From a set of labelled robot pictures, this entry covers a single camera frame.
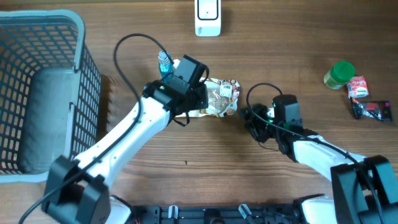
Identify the beige plastic pouch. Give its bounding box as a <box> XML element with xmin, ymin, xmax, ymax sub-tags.
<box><xmin>188</xmin><ymin>78</ymin><xmax>241</xmax><ymax>118</ymax></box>

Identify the blue mouthwash bottle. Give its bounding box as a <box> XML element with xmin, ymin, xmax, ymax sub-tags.
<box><xmin>158</xmin><ymin>50</ymin><xmax>174</xmax><ymax>84</ymax></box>

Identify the green lid jar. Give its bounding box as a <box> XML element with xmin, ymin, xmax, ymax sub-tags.
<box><xmin>323</xmin><ymin>60</ymin><xmax>356</xmax><ymax>90</ymax></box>

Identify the red tissue pack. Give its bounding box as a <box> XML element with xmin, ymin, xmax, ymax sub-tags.
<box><xmin>346</xmin><ymin>76</ymin><xmax>369</xmax><ymax>98</ymax></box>

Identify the black red packaged item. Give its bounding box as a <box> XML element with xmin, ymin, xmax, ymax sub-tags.
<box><xmin>349</xmin><ymin>97</ymin><xmax>393</xmax><ymax>122</ymax></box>

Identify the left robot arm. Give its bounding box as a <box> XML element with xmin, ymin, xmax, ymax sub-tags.
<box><xmin>41</xmin><ymin>55</ymin><xmax>210</xmax><ymax>223</ymax></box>

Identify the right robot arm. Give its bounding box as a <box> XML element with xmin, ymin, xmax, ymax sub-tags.
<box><xmin>239</xmin><ymin>95</ymin><xmax>397</xmax><ymax>223</ymax></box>

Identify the white barcode scanner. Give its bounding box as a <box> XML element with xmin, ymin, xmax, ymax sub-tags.
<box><xmin>194</xmin><ymin>0</ymin><xmax>221</xmax><ymax>37</ymax></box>

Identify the grey plastic shopping basket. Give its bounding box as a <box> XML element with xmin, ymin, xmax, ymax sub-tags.
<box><xmin>1</xmin><ymin>10</ymin><xmax>101</xmax><ymax>184</ymax></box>

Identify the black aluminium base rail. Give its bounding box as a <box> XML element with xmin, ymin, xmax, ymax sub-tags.
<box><xmin>127</xmin><ymin>203</ymin><xmax>307</xmax><ymax>224</ymax></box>

